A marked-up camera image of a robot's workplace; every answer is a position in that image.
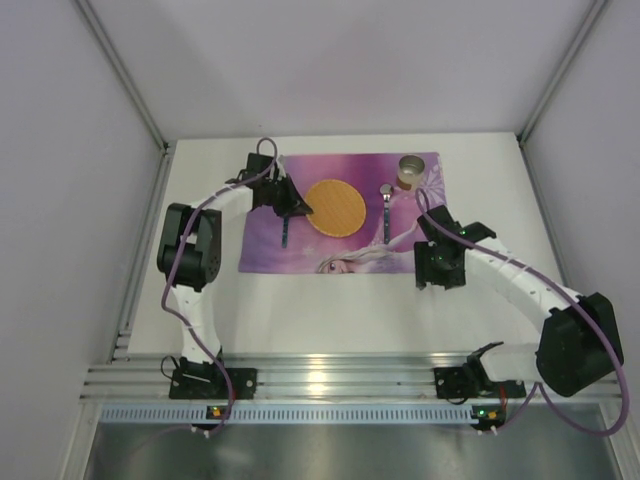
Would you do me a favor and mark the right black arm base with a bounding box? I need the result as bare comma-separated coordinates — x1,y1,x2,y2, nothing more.
433,366,527,401

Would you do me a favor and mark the left aluminium frame post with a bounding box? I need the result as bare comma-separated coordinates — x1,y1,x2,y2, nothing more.
71,0,168,151

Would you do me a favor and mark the aluminium mounting rail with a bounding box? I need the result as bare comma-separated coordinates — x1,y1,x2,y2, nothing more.
80,353,465,403

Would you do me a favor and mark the perforated grey cable duct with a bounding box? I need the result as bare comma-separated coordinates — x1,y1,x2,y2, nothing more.
100,404,502,425

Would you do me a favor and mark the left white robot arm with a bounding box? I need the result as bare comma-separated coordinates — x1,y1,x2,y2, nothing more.
156,152,313,385

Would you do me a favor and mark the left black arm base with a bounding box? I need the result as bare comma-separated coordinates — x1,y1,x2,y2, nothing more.
169,365,258,400

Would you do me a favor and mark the round woven wicker plate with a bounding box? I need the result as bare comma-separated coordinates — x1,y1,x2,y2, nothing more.
304,179,367,238

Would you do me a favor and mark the metal cup with wood band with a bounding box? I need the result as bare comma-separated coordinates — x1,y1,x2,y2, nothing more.
396,155,426,191

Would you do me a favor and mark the fork with green handle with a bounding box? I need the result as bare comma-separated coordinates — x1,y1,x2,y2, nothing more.
281,217,290,249

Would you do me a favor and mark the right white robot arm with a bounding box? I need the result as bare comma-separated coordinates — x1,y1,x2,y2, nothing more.
414,205,624,397

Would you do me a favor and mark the spoon with green handle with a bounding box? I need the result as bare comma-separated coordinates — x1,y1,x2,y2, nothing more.
379,183,394,245

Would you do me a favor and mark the aluminium frame post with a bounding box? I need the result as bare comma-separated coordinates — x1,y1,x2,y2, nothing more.
71,0,168,151
517,0,614,144

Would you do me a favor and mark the right aluminium frame post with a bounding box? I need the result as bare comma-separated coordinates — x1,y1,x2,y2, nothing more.
517,0,614,144

